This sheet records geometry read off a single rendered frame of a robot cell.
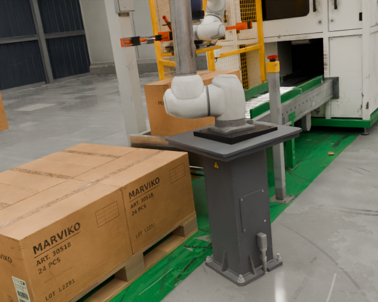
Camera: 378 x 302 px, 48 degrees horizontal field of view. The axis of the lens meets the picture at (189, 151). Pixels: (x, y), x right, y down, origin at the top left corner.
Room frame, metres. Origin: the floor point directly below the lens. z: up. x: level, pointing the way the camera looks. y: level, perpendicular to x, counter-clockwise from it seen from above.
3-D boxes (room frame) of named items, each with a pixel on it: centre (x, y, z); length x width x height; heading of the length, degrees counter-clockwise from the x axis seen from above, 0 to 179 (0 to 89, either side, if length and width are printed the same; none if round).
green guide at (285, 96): (3.75, -1.02, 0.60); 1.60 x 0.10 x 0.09; 143
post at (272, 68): (2.85, -0.63, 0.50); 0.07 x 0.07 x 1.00; 53
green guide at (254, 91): (4.08, -0.59, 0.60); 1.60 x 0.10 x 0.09; 143
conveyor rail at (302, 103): (3.43, -0.85, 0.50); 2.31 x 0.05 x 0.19; 143
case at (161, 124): (2.98, -0.09, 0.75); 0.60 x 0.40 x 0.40; 141
